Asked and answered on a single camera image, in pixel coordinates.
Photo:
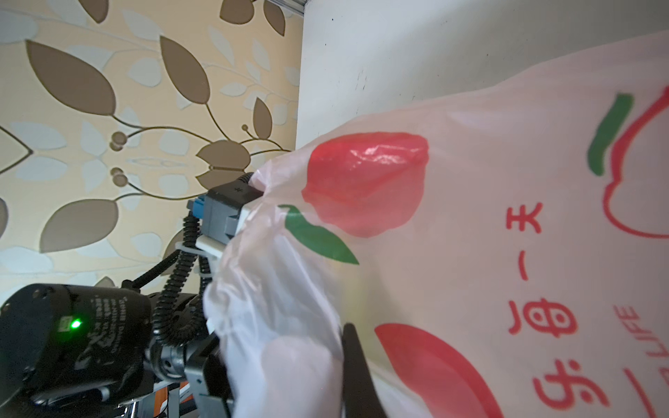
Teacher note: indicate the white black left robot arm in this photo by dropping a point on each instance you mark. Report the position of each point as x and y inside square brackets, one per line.
[78, 351]

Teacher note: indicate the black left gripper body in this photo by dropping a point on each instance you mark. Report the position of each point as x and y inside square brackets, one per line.
[194, 375]

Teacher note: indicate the pink plastic bag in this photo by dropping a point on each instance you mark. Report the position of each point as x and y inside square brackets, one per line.
[500, 253]

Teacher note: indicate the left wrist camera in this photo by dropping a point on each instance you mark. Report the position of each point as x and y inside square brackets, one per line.
[220, 209]

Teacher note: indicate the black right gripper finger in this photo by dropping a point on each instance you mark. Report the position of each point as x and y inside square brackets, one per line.
[360, 399]

